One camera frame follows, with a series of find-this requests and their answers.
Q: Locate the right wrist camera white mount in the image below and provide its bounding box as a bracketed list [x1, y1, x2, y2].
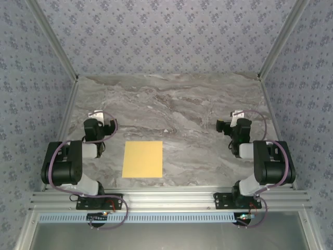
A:
[230, 110, 246, 123]

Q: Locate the yellow paper sheet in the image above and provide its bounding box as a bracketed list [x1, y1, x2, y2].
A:
[121, 141, 163, 179]

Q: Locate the aluminium mounting rail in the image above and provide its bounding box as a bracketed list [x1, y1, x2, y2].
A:
[29, 189, 313, 211]

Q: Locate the small circuit board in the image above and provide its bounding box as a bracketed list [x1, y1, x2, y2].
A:
[235, 212, 258, 221]
[86, 211, 109, 222]

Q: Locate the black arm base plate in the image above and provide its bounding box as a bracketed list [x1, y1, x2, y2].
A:
[75, 193, 124, 210]
[213, 192, 263, 210]

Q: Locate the light blue slotted cable duct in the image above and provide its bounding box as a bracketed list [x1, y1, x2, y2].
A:
[38, 212, 238, 224]

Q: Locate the aluminium table side rail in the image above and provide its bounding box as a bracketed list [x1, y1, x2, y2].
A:
[40, 78, 80, 192]
[260, 78, 298, 191]

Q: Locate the aluminium frame post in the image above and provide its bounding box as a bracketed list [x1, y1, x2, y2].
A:
[25, 0, 79, 81]
[257, 0, 312, 80]

